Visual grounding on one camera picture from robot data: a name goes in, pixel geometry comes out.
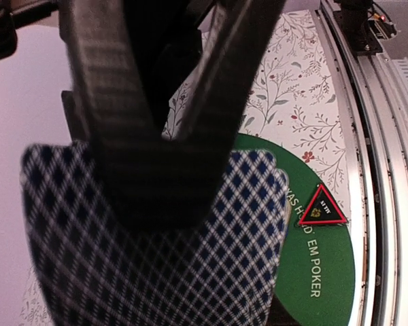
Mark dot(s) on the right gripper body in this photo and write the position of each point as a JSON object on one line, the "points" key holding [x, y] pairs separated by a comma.
{"points": [[20, 20]]}

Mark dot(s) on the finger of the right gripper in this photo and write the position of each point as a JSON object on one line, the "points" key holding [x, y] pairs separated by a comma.
{"points": [[127, 60], [236, 43]]}

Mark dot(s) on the blue-backed card deck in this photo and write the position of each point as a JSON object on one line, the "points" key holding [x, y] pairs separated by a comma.
{"points": [[92, 271]]}

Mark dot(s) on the black red triangle token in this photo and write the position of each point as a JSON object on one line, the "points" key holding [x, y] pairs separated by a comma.
{"points": [[322, 209]]}

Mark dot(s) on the round green poker mat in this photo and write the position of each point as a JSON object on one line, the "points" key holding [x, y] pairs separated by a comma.
{"points": [[316, 275]]}

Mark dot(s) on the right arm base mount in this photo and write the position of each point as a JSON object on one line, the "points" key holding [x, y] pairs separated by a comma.
{"points": [[363, 24]]}

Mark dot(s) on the front aluminium rail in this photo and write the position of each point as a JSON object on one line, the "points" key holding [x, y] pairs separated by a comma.
{"points": [[371, 85]]}

